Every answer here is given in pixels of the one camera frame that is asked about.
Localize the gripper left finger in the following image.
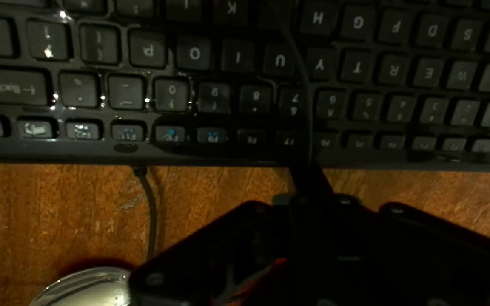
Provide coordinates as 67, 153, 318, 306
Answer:
128, 164, 312, 306

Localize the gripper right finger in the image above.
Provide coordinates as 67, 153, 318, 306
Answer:
311, 164, 490, 306

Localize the black cable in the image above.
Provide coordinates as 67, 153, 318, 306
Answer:
266, 0, 314, 170
132, 165, 159, 261

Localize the silver computer mouse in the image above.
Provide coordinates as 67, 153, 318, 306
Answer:
27, 266, 133, 306

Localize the black computer keyboard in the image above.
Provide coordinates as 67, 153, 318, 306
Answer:
0, 0, 490, 173

